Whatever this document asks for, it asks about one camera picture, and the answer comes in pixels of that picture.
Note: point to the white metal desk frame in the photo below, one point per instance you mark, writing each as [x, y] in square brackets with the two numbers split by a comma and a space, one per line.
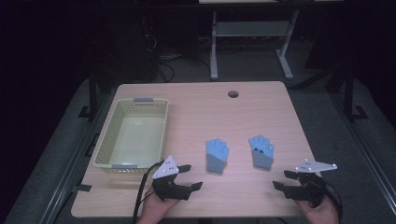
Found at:
[249, 28]

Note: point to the pale yellow plastic basket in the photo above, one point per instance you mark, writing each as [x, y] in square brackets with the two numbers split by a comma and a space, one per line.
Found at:
[137, 137]

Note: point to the blue grey glove with dots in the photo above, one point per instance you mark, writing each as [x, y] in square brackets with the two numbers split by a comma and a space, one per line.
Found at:
[262, 154]

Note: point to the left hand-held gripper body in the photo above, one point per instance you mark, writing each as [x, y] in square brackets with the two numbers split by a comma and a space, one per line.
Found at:
[166, 186]

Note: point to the black metal stand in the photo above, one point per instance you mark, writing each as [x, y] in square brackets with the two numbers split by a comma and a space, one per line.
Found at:
[349, 93]
[92, 93]

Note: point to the person's left hand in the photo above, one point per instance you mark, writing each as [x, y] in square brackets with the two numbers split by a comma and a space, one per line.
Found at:
[155, 210]

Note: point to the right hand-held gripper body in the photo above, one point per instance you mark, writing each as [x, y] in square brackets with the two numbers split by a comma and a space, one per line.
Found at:
[306, 188]

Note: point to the grey tape piece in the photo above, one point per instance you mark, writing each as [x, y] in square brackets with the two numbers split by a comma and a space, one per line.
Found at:
[82, 188]

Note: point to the person's right hand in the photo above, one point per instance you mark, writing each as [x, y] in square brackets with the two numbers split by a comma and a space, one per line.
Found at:
[322, 213]

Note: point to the plain blue grey glove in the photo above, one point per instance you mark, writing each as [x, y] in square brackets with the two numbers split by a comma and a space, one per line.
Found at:
[217, 155]

